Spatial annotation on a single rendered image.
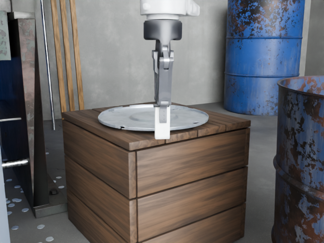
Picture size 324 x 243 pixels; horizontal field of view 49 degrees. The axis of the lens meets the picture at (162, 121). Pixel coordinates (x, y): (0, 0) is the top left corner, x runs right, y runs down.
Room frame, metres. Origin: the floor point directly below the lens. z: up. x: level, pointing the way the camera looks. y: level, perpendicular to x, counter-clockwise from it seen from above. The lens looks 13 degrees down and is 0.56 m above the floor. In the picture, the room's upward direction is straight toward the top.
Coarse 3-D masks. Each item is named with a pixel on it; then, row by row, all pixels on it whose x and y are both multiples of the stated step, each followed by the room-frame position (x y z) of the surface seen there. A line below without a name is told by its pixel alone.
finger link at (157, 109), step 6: (156, 108) 0.71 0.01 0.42; (168, 108) 0.71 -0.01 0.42; (156, 114) 0.71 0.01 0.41; (168, 114) 0.71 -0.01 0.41; (156, 120) 0.71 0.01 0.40; (168, 120) 0.71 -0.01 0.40; (156, 126) 0.71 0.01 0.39; (162, 126) 0.71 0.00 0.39; (168, 126) 0.71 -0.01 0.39; (156, 132) 0.71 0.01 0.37; (162, 132) 0.71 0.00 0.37; (168, 132) 0.71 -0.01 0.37; (156, 138) 0.71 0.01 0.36; (162, 138) 0.71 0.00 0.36; (168, 138) 0.71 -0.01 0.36
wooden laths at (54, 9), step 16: (64, 0) 2.37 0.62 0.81; (64, 16) 2.36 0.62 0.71; (64, 32) 2.34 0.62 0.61; (64, 48) 2.33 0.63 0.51; (48, 64) 2.25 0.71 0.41; (80, 64) 2.35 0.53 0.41; (48, 80) 2.24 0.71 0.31; (80, 80) 2.33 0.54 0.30; (64, 96) 2.27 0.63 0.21; (80, 96) 2.32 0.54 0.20
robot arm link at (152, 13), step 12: (144, 0) 0.69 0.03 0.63; (156, 0) 0.67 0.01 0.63; (168, 0) 0.67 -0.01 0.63; (180, 0) 0.69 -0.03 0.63; (192, 0) 0.74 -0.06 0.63; (144, 12) 0.69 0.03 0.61; (156, 12) 0.67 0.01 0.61; (168, 12) 0.67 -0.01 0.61; (180, 12) 0.69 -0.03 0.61; (192, 12) 0.74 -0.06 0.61
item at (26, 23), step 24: (24, 24) 1.07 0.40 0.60; (24, 48) 1.07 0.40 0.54; (0, 72) 1.58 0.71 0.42; (24, 72) 1.06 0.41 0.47; (0, 96) 1.67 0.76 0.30; (24, 96) 1.06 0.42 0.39; (24, 120) 1.10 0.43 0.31; (24, 144) 1.14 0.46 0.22; (24, 168) 1.18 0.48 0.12; (24, 192) 1.23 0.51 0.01; (48, 192) 1.09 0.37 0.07
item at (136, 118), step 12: (120, 108) 1.02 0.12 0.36; (132, 108) 1.04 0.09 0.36; (144, 108) 1.04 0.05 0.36; (180, 108) 1.04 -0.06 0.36; (192, 108) 1.01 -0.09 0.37; (108, 120) 0.88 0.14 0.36; (120, 120) 0.88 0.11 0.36; (132, 120) 0.88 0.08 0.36; (144, 120) 0.87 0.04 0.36; (180, 120) 0.88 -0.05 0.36; (192, 120) 0.88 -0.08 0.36; (204, 120) 0.88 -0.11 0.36
